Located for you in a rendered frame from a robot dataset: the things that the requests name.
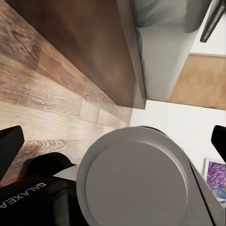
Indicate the bed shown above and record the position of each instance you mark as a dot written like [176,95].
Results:
[133,50]

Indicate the sliding door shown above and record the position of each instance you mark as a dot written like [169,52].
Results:
[201,83]

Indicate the painting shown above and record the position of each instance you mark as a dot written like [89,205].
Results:
[215,177]

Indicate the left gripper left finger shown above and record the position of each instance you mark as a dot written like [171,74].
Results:
[11,141]

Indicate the hardback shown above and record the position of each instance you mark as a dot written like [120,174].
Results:
[217,10]

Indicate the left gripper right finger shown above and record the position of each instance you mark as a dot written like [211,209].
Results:
[218,139]

